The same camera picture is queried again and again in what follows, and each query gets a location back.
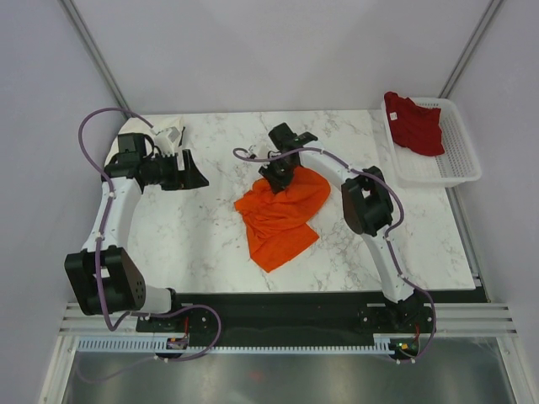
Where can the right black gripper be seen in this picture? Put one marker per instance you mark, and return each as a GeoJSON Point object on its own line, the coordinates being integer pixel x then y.
{"type": "Point", "coordinates": [278, 184]}

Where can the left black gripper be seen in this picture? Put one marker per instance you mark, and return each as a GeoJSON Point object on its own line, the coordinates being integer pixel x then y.
{"type": "Point", "coordinates": [189, 178]}

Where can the orange t shirt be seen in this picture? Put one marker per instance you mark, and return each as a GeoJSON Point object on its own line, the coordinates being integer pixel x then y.
{"type": "Point", "coordinates": [277, 227]}

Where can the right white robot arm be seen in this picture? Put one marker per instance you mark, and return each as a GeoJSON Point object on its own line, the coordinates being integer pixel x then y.
{"type": "Point", "coordinates": [371, 210]}

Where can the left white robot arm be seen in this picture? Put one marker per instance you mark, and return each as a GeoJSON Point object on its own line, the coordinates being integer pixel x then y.
{"type": "Point", "coordinates": [103, 276]}

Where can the folded white t shirt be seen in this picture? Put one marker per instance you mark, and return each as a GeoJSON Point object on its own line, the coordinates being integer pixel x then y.
{"type": "Point", "coordinates": [158, 122]}

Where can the red t shirt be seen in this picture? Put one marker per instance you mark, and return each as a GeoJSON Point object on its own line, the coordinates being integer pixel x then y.
{"type": "Point", "coordinates": [414, 127]}

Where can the white plastic basket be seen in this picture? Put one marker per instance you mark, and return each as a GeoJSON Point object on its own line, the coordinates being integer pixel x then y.
{"type": "Point", "coordinates": [459, 164]}

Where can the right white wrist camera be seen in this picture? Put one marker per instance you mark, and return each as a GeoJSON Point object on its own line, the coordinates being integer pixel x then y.
{"type": "Point", "coordinates": [259, 153]}

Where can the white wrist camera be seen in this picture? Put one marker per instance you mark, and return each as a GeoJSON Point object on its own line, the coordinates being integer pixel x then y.
{"type": "Point", "coordinates": [169, 141]}
{"type": "Point", "coordinates": [259, 153]}

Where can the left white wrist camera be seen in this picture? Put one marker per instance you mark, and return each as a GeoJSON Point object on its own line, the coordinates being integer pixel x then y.
{"type": "Point", "coordinates": [169, 141]}

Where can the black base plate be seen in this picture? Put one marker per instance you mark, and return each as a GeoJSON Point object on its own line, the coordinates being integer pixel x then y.
{"type": "Point", "coordinates": [182, 303]}

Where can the white slotted cable duct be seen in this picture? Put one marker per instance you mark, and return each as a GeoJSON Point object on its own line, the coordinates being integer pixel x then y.
{"type": "Point", "coordinates": [163, 345]}

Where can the aluminium rail frame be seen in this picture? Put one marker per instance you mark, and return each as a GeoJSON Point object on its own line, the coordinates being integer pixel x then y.
{"type": "Point", "coordinates": [472, 319]}

